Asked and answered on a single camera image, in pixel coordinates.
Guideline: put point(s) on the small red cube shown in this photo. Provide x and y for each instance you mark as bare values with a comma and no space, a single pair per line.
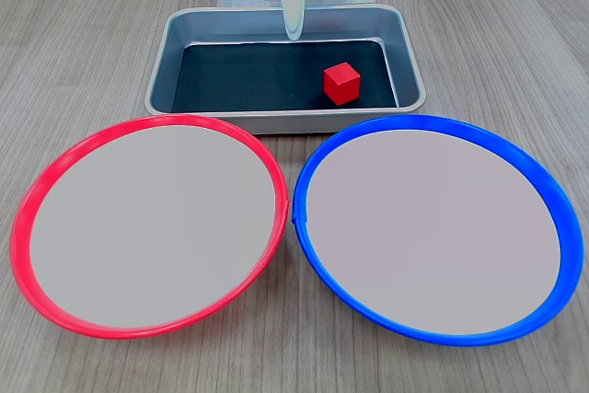
340,84

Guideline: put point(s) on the black tray mat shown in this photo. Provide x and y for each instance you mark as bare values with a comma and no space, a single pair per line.
248,77

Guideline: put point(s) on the steel tray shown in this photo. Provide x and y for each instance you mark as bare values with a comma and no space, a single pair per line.
285,122

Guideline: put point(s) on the red-rimmed white plate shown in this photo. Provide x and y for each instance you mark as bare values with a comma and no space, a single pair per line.
152,227

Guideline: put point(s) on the blue-rimmed white plate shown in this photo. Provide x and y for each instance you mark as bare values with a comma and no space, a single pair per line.
432,236

